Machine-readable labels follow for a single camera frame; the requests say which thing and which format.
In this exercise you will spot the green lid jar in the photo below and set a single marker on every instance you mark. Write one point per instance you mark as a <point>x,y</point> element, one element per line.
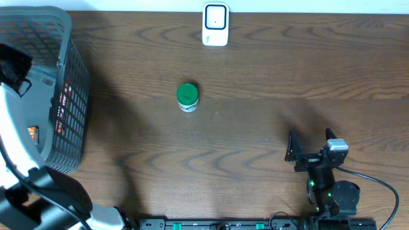
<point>188,97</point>

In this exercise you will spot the orange snack packet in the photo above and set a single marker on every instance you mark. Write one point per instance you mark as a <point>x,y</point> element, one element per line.
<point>34,133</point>

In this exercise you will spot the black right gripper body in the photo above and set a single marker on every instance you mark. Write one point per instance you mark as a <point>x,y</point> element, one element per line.
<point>320,177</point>

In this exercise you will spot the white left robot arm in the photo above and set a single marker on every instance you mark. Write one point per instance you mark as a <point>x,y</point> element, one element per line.
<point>34,196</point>

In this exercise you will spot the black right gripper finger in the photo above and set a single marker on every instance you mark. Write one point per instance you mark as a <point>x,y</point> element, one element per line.
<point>294,149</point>
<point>329,134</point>

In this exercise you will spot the grey plastic basket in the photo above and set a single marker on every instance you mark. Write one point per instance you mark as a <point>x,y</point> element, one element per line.
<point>44,32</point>

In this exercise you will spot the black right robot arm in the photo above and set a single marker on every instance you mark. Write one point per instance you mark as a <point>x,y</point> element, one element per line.
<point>332,198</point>

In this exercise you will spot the white barcode scanner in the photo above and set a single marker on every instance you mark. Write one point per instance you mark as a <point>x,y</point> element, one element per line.
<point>215,24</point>

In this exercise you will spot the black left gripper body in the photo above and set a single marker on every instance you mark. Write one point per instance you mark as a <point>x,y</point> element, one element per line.
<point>7,61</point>

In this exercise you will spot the white Panadol medicine box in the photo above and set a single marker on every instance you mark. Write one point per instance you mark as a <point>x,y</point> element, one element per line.
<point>37,101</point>

